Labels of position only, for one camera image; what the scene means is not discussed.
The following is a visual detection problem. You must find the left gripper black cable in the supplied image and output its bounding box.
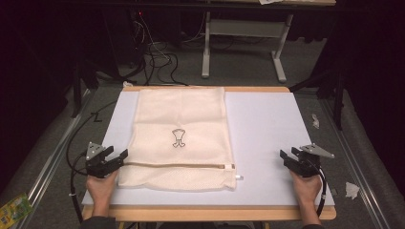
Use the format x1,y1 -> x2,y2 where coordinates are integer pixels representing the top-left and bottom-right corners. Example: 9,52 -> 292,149
65,100 -> 118,223

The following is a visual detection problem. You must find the white board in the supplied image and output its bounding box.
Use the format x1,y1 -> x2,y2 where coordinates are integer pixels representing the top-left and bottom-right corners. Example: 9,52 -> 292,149
81,90 -> 336,207

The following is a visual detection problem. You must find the white desk frame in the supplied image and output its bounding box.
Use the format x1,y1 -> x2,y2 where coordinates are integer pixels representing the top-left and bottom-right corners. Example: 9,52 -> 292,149
201,11 -> 294,84

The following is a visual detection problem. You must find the wooden table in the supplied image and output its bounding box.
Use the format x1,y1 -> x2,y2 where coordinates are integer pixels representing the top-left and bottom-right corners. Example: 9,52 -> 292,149
81,85 -> 337,222

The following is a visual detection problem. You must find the person's right hand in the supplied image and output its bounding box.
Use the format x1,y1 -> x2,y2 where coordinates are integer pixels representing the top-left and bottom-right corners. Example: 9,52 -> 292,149
288,170 -> 323,208

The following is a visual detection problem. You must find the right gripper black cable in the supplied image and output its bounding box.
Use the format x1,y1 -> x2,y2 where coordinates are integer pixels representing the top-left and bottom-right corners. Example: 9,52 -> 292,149
309,160 -> 329,218

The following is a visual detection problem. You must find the green packet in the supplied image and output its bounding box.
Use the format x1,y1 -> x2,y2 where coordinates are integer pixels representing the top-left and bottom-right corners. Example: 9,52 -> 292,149
0,193 -> 34,229

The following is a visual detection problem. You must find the bundle of floor cables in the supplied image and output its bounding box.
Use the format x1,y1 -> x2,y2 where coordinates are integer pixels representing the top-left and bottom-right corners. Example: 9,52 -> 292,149
127,12 -> 189,87

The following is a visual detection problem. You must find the cream mesh laundry bag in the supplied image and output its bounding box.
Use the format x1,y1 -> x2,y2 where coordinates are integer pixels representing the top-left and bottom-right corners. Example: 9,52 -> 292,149
117,86 -> 245,193

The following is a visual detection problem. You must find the black stand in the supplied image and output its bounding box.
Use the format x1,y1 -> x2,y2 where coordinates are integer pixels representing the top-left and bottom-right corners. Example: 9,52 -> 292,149
70,47 -> 128,119
288,66 -> 348,132

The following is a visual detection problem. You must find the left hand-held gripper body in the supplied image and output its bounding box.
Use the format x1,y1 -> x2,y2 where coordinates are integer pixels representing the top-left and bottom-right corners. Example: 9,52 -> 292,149
85,141 -> 120,179

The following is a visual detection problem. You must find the person's left hand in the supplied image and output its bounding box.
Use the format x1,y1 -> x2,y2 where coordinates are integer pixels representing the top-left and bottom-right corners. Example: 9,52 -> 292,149
85,169 -> 119,208

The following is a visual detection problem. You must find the large crumpled white paper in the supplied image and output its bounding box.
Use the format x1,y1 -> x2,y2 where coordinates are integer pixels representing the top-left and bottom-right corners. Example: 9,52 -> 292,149
345,181 -> 361,200

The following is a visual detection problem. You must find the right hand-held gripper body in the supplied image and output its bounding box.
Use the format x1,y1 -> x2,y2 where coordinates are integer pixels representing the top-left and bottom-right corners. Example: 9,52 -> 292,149
289,143 -> 335,178

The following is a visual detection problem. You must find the metal floor rail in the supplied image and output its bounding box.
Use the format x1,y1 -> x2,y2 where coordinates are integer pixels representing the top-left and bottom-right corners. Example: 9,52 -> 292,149
319,98 -> 392,229
12,89 -> 94,229

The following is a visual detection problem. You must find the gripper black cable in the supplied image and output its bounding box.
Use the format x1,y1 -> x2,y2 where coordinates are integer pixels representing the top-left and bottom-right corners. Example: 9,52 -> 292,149
309,160 -> 329,218
65,100 -> 118,223

